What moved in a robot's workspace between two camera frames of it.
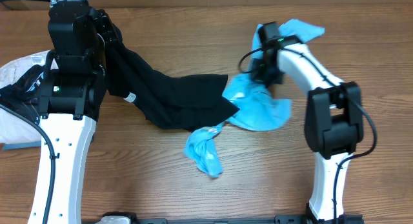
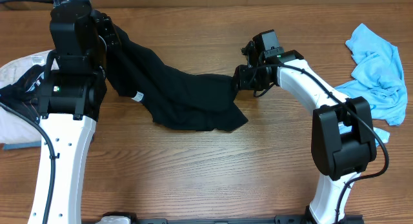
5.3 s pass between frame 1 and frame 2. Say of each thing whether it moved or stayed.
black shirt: moved
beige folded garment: stayed
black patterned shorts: stayed
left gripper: stayed
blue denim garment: stayed
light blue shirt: moved
